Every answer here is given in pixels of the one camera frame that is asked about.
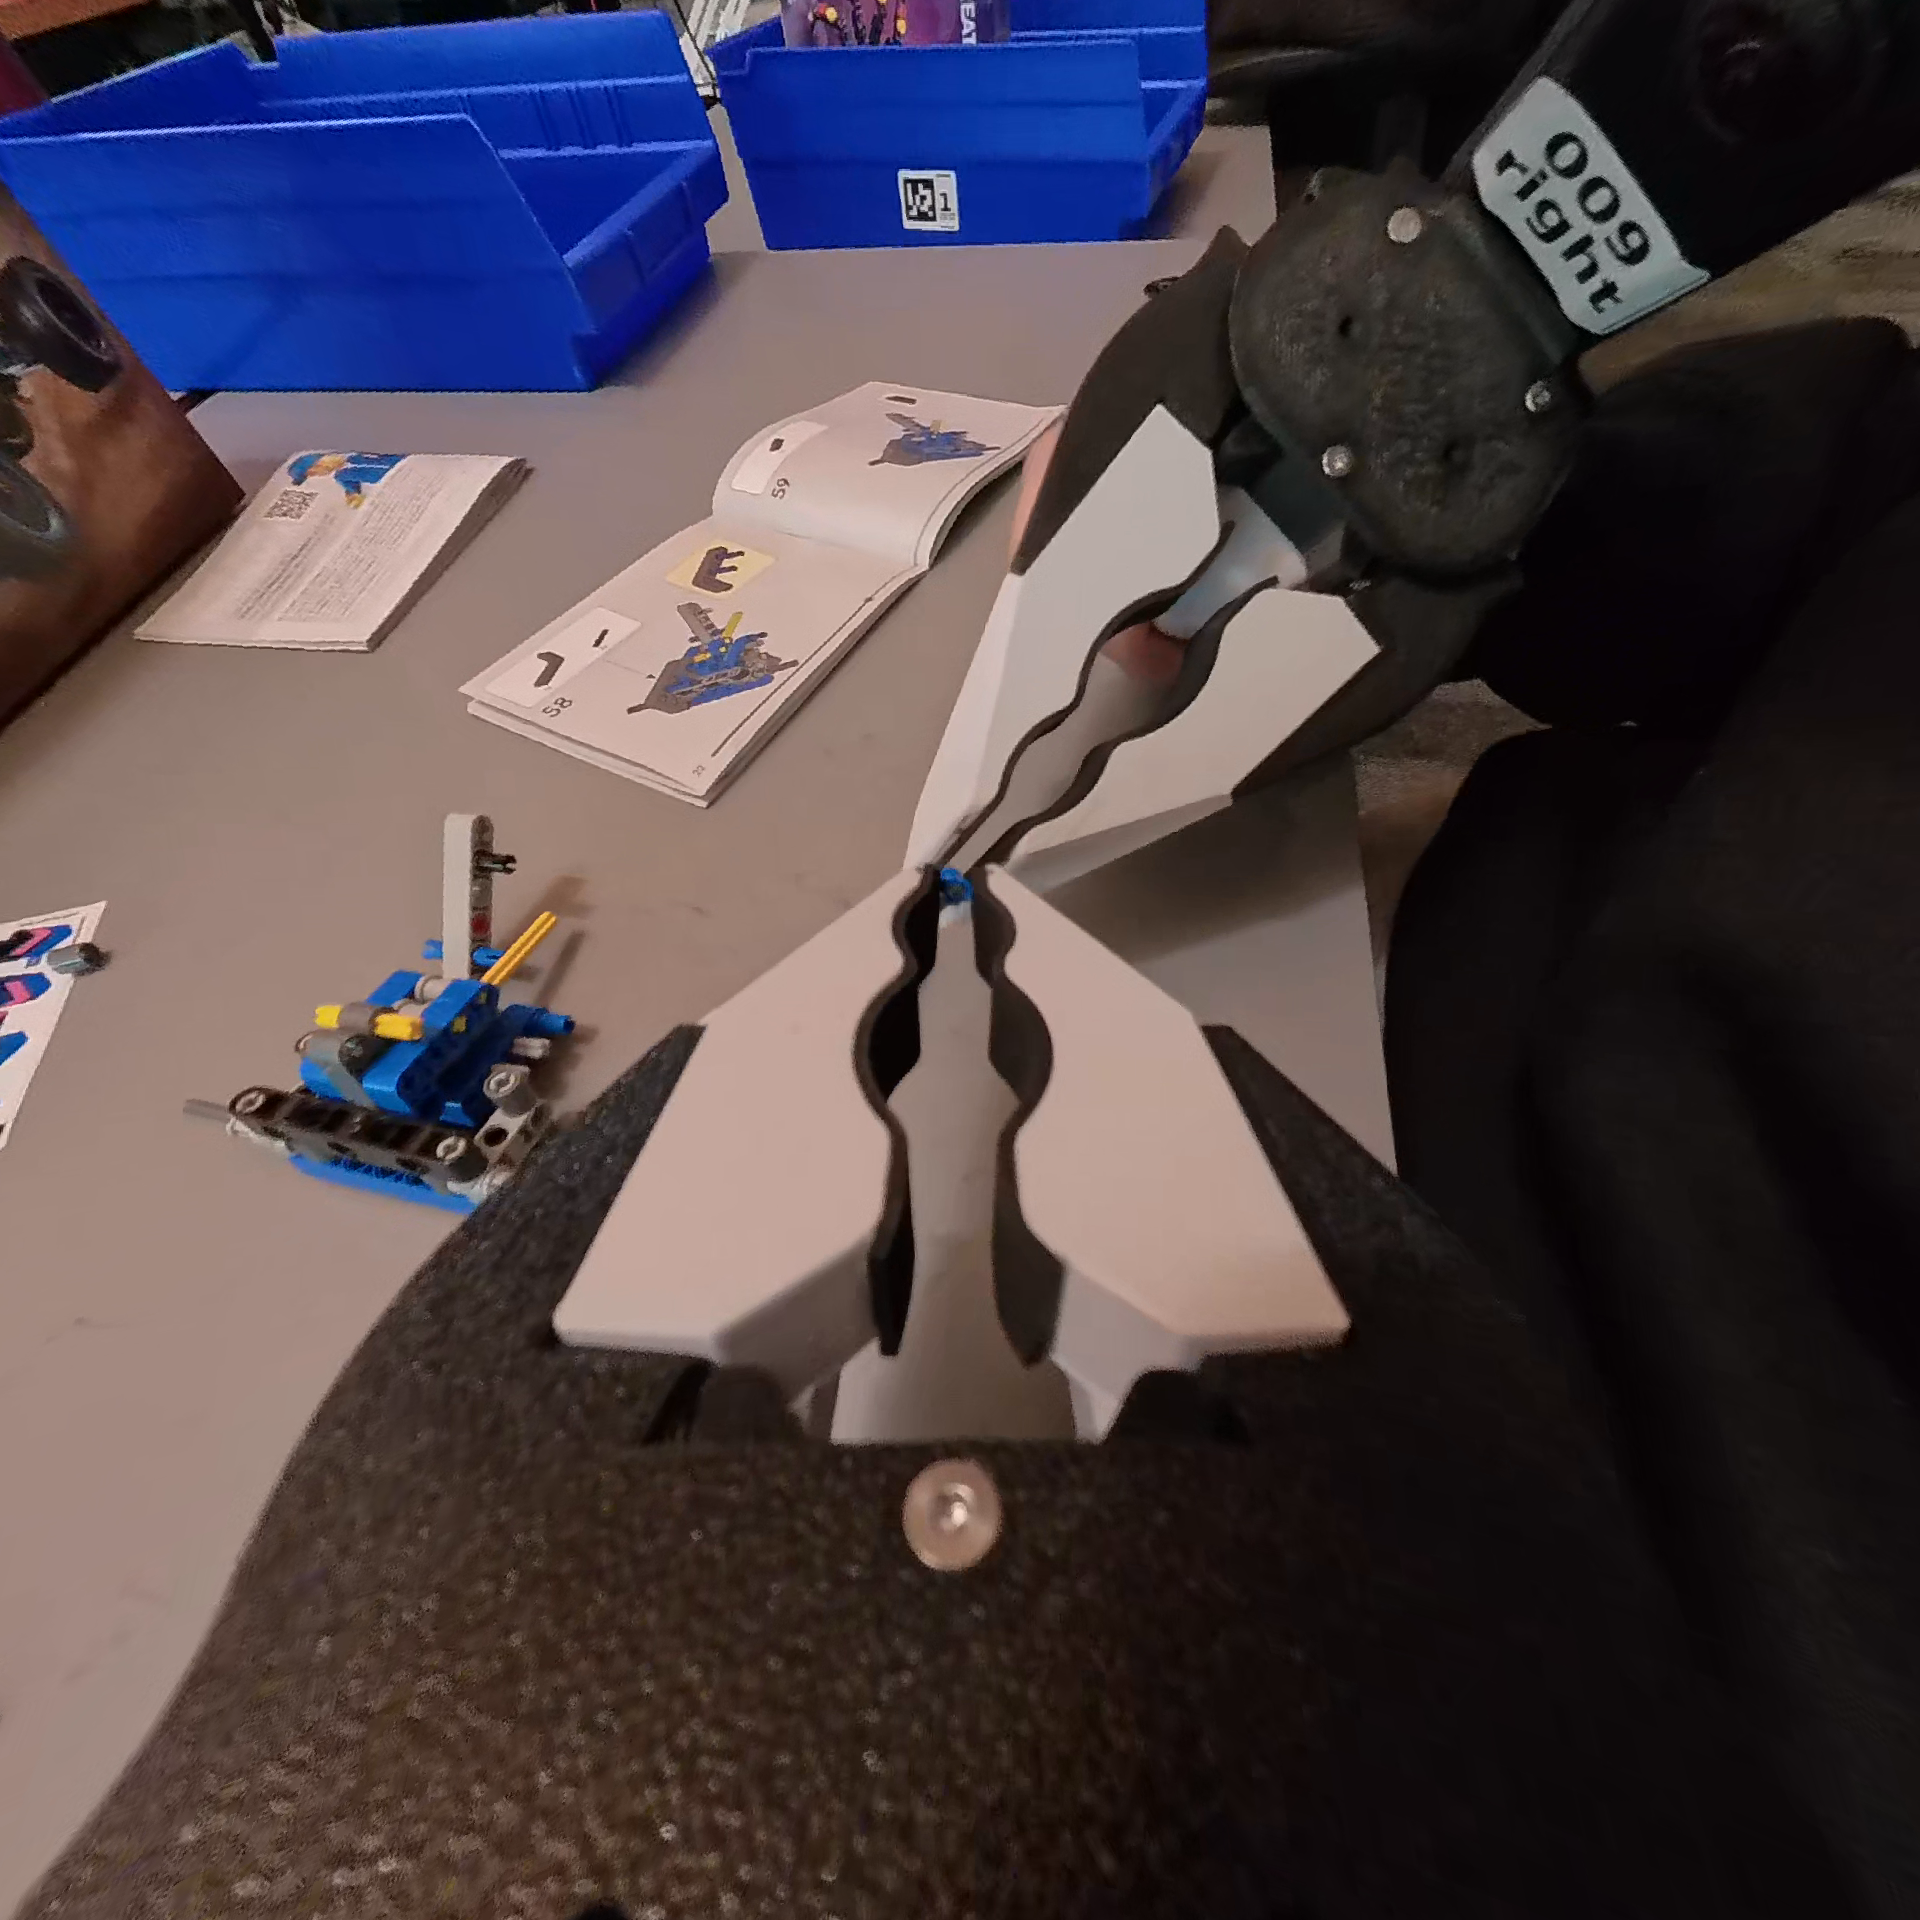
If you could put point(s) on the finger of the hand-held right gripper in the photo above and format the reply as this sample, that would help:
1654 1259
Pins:
1274 675
1080 600

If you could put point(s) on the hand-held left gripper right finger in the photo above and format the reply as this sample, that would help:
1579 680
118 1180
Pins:
1171 1200

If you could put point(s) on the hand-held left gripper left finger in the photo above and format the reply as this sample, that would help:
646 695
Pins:
735 1185

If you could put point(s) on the small blue lego pin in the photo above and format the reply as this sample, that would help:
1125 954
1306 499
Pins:
956 884

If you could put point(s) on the lego instruction booklet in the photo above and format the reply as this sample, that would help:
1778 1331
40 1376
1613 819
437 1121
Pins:
750 615

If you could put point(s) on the blue and grey lego model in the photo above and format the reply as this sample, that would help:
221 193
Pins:
405 1064

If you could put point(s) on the small grey lego connector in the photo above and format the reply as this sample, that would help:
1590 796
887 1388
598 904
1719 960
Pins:
78 957

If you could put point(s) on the lego sticker sheet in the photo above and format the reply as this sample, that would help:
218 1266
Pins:
39 1020

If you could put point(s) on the brown lego set box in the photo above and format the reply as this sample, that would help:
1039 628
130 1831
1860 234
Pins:
90 480

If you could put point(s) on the blue plastic bin with label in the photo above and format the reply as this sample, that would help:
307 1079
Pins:
1021 135

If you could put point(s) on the person's dark clothing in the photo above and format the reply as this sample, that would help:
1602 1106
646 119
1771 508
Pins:
1681 1200

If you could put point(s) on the purple printed packet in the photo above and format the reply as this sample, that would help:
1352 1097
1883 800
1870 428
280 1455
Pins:
893 19

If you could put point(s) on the folded paper leaflet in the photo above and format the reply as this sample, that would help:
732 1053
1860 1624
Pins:
344 554

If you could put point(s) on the large blue plastic bin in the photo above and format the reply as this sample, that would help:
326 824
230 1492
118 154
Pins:
301 224

